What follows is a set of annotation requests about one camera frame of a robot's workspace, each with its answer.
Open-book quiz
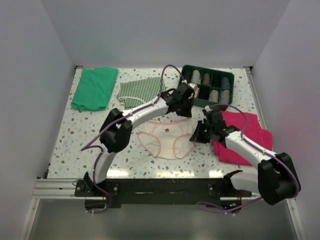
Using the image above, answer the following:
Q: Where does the aluminium frame rail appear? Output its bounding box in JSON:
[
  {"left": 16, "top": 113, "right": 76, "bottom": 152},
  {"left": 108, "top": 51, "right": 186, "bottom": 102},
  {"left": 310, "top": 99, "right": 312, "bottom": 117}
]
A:
[{"left": 32, "top": 176, "right": 87, "bottom": 200}]

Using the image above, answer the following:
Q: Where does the grey striped rolled sock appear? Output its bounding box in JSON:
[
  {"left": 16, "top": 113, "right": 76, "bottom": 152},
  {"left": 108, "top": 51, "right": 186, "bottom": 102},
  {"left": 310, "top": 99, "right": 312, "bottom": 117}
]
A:
[{"left": 219, "top": 89, "right": 230, "bottom": 105}]

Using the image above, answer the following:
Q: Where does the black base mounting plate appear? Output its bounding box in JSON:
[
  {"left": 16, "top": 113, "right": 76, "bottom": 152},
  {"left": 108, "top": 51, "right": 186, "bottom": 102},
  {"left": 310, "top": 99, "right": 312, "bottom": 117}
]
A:
[{"left": 74, "top": 177, "right": 251, "bottom": 210}]

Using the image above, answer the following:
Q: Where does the white pink-trimmed underwear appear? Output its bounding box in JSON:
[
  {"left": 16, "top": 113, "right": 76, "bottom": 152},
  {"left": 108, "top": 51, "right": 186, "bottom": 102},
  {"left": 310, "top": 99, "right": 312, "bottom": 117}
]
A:
[{"left": 136, "top": 118, "right": 194, "bottom": 160}]

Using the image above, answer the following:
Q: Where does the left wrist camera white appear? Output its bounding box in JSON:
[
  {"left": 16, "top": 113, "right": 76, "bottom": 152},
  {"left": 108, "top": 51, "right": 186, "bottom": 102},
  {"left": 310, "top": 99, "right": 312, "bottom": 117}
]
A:
[{"left": 188, "top": 83, "right": 198, "bottom": 91}]

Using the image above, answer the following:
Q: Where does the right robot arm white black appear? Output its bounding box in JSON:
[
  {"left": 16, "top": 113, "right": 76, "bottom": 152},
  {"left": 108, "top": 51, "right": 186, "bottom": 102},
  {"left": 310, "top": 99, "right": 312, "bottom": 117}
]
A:
[{"left": 190, "top": 108, "right": 301, "bottom": 205}]

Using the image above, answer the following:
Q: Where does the green folded cloth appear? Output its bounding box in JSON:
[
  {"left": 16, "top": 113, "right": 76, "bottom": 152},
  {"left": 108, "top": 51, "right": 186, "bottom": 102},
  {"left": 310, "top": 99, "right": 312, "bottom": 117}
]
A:
[{"left": 70, "top": 67, "right": 118, "bottom": 112}]

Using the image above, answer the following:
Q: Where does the pink folded cloth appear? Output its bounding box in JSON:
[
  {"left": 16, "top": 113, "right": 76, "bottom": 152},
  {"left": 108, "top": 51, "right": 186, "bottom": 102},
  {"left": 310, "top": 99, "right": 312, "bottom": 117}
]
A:
[{"left": 212, "top": 111, "right": 273, "bottom": 166}]

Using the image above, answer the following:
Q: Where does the beige grey rolled sock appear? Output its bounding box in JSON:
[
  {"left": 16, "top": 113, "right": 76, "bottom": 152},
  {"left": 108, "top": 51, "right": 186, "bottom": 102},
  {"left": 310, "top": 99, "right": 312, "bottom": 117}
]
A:
[{"left": 208, "top": 89, "right": 219, "bottom": 103}]

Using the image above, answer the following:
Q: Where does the brown rolled sock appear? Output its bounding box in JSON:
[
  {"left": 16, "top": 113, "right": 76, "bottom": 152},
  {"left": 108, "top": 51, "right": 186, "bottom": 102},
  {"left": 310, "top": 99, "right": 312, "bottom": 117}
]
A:
[{"left": 201, "top": 73, "right": 211, "bottom": 86}]

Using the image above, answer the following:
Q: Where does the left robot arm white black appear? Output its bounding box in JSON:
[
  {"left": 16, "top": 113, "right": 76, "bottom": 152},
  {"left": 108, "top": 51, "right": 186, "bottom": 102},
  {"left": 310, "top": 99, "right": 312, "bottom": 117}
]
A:
[{"left": 82, "top": 82, "right": 196, "bottom": 196}]

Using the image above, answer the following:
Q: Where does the blue striped rolled sock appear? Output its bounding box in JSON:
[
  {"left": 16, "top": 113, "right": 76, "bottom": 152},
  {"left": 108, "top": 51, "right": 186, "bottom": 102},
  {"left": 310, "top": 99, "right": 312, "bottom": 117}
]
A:
[{"left": 221, "top": 77, "right": 231, "bottom": 90}]

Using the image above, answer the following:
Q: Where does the green white striped underwear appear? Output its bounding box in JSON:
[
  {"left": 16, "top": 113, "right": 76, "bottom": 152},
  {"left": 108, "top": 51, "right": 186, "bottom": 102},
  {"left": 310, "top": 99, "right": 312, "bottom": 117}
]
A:
[{"left": 116, "top": 77, "right": 161, "bottom": 110}]

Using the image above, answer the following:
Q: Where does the pink rolled underwear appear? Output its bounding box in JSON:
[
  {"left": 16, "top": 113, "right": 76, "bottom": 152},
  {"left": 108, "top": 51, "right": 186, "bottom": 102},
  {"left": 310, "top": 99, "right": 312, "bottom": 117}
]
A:
[{"left": 194, "top": 85, "right": 200, "bottom": 98}]

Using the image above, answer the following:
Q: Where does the green divided storage tray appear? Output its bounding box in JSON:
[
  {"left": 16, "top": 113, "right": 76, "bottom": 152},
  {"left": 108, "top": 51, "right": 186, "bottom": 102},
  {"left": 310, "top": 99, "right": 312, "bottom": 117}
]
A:
[{"left": 179, "top": 65, "right": 235, "bottom": 108}]

